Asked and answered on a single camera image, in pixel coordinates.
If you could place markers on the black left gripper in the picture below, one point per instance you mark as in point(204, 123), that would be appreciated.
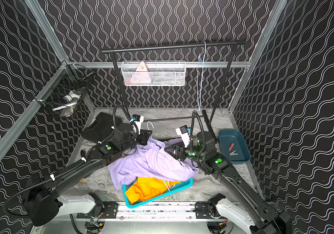
point(143, 137)

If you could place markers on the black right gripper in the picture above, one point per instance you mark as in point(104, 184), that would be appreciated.
point(179, 149)

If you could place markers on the lilac shorts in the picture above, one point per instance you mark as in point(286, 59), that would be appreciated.
point(151, 161)

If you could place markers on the orange shorts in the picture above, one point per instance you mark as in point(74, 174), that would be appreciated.
point(144, 189)

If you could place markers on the white clothespin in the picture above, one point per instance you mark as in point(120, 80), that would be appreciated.
point(233, 153)

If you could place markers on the light blue wire hanger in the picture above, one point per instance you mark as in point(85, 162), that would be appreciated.
point(200, 75)

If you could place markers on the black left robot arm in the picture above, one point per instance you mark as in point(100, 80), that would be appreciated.
point(41, 200)

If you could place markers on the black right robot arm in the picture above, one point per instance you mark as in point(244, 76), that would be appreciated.
point(255, 216)

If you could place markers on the teal plastic basket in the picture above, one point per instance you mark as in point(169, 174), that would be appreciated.
point(178, 187)

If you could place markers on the black clothes rack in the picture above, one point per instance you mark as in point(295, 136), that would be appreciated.
point(234, 45)

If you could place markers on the pink object in basket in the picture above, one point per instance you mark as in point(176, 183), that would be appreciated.
point(141, 75)

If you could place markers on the dark teal plastic bin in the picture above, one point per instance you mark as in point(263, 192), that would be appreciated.
point(228, 136)

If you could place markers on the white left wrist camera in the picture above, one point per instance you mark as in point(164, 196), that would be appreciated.
point(136, 121)

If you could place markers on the yellow handled pliers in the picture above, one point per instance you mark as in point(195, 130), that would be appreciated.
point(83, 153)

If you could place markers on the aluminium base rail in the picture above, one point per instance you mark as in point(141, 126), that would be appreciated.
point(157, 218)

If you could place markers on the black wire basket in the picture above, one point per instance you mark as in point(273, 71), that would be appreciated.
point(66, 96)

